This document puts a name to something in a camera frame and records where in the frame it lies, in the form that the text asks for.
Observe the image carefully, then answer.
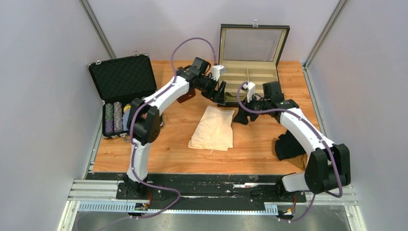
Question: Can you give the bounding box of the black underwear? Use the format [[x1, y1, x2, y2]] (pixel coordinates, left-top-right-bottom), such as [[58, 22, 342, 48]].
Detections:
[[274, 130, 306, 161]]

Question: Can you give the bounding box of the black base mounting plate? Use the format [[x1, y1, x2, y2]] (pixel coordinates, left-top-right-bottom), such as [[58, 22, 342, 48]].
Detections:
[[85, 172, 306, 211]]

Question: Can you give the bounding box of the tan striped waistband underwear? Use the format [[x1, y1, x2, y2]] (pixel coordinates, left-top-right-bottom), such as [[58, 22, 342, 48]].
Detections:
[[287, 154, 308, 171]]

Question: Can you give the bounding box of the wooden metronome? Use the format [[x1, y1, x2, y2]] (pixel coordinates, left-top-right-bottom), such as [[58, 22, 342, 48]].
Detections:
[[177, 89, 196, 103]]

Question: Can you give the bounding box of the olive green white underwear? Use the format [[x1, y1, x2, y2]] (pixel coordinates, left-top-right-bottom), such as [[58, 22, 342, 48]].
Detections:
[[225, 92, 246, 102]]

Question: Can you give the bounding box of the yellow dealer chip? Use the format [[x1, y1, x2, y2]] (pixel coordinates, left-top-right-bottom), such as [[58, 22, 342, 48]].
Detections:
[[123, 104, 131, 113]]

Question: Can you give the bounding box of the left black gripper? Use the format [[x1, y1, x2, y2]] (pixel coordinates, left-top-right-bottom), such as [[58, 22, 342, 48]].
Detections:
[[196, 74, 225, 104]]

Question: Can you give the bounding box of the black compartment display box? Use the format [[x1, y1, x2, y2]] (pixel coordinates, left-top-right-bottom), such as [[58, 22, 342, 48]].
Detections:
[[218, 20, 290, 107]]

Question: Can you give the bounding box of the blue playing cards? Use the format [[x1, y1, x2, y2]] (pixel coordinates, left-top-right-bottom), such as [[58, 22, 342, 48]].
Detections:
[[122, 109, 130, 131]]

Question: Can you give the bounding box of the green purple chip stack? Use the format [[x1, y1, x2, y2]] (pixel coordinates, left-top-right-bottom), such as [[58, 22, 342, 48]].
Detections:
[[105, 103, 114, 134]]

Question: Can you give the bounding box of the black poker chip case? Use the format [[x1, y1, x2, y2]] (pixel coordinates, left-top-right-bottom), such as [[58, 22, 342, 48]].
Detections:
[[88, 53, 158, 139]]

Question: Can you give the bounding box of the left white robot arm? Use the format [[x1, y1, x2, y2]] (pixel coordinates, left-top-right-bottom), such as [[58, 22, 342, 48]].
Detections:
[[124, 57, 227, 199]]

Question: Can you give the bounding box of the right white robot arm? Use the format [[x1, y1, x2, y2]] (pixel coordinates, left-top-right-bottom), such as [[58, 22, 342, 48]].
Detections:
[[233, 81, 351, 201]]

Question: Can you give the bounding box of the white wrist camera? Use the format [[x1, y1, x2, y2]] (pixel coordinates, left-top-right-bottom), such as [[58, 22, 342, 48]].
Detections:
[[210, 65, 227, 82], [242, 81, 256, 103]]

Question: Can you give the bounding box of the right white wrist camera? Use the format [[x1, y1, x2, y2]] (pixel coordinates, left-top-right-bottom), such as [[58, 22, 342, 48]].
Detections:
[[242, 81, 256, 103]]

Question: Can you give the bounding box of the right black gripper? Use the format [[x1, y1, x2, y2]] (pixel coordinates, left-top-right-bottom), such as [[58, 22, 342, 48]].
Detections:
[[233, 93, 270, 125]]

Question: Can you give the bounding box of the beige underwear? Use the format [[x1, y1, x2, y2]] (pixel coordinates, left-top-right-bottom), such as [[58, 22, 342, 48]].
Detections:
[[188, 106, 235, 151]]

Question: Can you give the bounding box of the purple grey chip stack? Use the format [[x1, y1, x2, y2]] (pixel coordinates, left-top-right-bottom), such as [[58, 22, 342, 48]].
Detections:
[[114, 102, 123, 132]]

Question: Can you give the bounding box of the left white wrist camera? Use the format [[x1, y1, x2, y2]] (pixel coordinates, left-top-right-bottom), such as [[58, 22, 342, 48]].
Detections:
[[210, 65, 227, 82]]

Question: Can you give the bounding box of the aluminium frame rail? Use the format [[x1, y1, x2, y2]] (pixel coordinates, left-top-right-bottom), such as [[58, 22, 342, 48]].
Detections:
[[58, 180, 367, 231]]

